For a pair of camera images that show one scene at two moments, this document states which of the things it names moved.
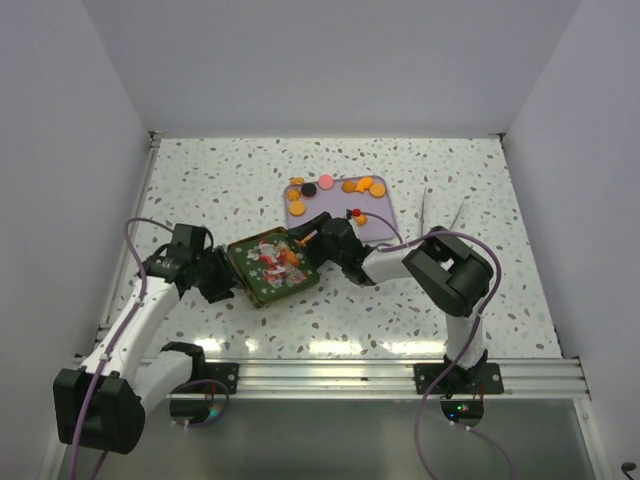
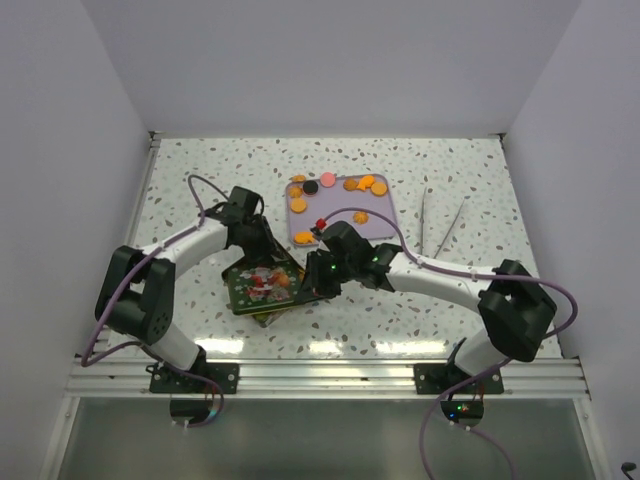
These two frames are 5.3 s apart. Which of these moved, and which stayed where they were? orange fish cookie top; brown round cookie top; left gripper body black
Moved: left gripper body black
Stayed: brown round cookie top; orange fish cookie top
